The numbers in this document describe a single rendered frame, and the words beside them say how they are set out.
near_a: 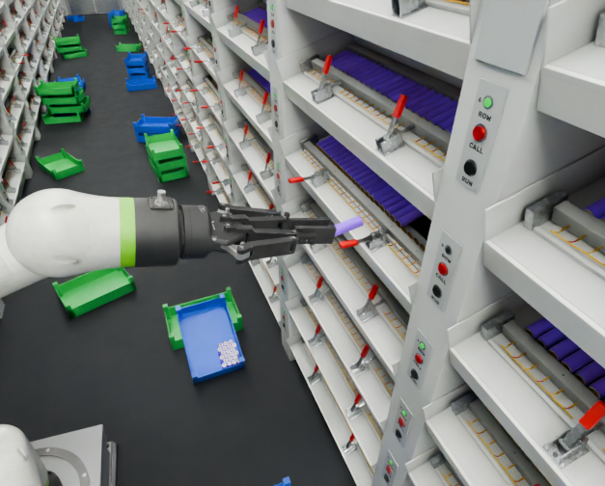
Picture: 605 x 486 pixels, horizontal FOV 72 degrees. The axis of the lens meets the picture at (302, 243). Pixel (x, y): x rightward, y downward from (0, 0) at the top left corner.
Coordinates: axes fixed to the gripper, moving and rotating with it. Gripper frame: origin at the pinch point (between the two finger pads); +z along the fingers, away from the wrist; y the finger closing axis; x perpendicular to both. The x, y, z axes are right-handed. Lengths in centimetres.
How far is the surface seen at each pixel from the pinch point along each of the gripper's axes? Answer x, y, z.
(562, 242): -14.7, -25.2, 17.2
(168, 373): 106, 61, -9
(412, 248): 2.8, -1.7, 20.2
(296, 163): 7.8, 44.2, 16.0
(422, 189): -11.5, -7.0, 11.8
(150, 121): 93, 310, 3
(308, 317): 64, 43, 33
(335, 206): 7.6, 21.2, 16.6
